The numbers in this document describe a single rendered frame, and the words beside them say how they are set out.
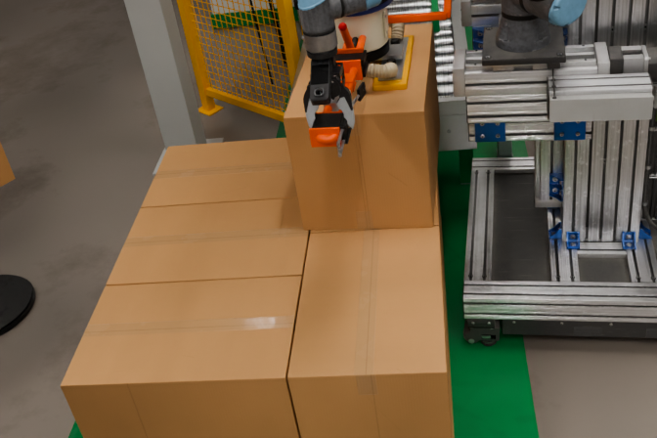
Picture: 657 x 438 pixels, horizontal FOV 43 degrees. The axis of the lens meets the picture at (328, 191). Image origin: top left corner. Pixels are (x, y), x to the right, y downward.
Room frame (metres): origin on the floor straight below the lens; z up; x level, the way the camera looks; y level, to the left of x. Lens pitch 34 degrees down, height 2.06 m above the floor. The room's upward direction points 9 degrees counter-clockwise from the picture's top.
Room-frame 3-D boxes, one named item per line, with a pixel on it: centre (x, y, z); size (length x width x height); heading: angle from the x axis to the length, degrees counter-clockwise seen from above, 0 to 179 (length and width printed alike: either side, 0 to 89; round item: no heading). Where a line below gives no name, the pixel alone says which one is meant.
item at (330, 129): (1.77, -0.02, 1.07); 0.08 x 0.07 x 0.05; 167
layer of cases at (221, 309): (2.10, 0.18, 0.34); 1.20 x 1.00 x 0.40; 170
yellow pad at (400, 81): (2.33, -0.26, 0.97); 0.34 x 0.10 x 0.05; 167
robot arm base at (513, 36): (2.15, -0.61, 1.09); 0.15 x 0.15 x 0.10
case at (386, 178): (2.34, -0.17, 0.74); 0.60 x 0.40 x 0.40; 167
